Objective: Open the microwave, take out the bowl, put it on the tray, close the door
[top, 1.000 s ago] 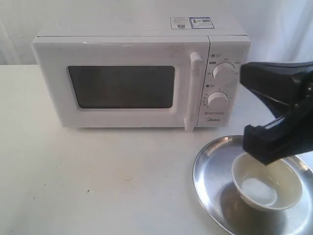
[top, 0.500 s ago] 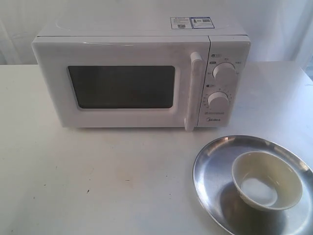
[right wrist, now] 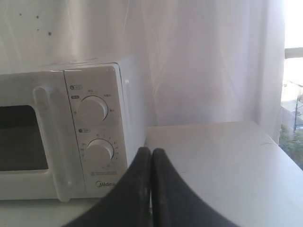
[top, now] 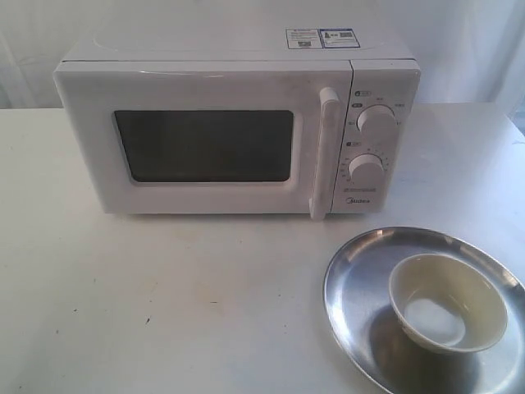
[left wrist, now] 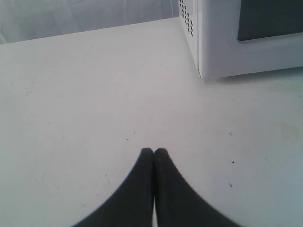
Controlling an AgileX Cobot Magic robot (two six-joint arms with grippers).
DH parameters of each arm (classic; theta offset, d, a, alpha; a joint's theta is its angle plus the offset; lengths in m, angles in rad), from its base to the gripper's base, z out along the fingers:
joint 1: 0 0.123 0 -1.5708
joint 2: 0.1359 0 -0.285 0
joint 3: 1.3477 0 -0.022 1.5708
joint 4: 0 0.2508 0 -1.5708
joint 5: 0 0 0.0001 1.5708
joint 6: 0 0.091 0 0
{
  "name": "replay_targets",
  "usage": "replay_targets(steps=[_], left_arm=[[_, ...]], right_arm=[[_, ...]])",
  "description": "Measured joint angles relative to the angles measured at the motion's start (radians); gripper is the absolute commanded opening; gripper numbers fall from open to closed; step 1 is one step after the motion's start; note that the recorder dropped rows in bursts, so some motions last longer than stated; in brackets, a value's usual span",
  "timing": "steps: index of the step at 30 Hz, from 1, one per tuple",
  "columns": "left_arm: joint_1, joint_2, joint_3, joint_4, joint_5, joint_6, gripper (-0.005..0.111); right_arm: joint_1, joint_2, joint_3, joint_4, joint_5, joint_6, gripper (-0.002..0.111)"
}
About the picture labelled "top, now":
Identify white microwave door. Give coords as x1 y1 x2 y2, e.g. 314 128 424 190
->
54 61 353 220

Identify white microwave oven body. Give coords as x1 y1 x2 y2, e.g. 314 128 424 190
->
54 20 420 221

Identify blue label sticker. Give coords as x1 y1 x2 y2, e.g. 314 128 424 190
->
319 28 360 48

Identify upper white microwave knob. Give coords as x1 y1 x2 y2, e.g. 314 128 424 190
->
357 104 397 134

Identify lower white microwave knob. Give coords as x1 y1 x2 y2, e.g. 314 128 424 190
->
348 153 385 187

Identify round stainless steel tray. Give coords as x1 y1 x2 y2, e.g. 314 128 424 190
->
323 227 524 393

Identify cream ceramic bowl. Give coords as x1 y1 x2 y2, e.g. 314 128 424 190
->
388 254 508 355

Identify white microwave knob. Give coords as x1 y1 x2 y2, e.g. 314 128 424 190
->
357 104 397 134
348 153 385 187

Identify white label sticker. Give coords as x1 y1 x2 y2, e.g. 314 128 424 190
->
285 29 323 50

